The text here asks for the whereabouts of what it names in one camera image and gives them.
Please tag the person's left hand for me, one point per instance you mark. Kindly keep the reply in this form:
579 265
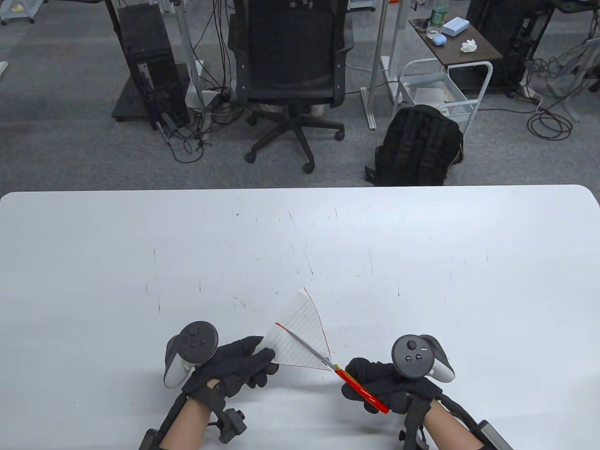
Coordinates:
229 365

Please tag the person's right hand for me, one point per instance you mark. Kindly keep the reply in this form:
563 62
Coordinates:
379 375

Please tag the black hand controller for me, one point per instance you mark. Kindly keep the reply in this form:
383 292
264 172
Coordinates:
199 340
410 354

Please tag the white lined paper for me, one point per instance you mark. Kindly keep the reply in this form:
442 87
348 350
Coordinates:
300 328

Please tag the person's left forearm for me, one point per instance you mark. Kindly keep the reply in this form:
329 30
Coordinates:
187 422

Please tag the black left forearm sensor pack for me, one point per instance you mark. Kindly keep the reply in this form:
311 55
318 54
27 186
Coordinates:
150 440

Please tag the person's right forearm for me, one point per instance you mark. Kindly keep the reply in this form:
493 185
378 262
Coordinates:
450 426

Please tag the black backpack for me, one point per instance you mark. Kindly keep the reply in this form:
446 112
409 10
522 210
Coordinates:
417 145

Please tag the white metal desk leg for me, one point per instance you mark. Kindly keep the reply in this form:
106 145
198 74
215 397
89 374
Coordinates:
377 47
201 98

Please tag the small white cup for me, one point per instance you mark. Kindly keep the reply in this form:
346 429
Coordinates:
318 110

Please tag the white basket cart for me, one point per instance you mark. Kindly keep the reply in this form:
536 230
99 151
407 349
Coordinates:
461 108

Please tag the black flat cart base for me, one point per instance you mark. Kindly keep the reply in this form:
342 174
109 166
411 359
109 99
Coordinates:
125 105

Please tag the black office chair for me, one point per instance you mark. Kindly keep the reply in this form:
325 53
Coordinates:
290 47

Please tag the brown side table top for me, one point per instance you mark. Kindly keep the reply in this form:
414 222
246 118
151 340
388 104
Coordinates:
468 56

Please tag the black computer tower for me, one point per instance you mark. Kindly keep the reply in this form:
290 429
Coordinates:
145 42

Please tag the small blue case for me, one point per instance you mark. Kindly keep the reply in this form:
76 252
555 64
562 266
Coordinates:
438 40

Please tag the crumpled white tissue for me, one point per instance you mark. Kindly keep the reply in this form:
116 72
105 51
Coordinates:
468 45

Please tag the light blue tissue box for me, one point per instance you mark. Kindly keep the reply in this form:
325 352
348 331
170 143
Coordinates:
454 26

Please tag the green plastic bottle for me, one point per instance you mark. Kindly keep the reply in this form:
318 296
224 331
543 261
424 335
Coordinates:
438 16

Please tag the black equipment rack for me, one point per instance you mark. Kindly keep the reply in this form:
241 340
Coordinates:
501 28

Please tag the white wheeled shelf cart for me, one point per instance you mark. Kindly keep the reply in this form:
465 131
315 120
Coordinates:
23 15

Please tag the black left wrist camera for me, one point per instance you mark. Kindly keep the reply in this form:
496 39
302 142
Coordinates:
232 424

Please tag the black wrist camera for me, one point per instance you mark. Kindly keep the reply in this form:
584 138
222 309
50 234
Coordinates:
232 424
412 436

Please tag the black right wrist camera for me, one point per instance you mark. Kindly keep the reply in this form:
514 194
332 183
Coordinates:
412 436

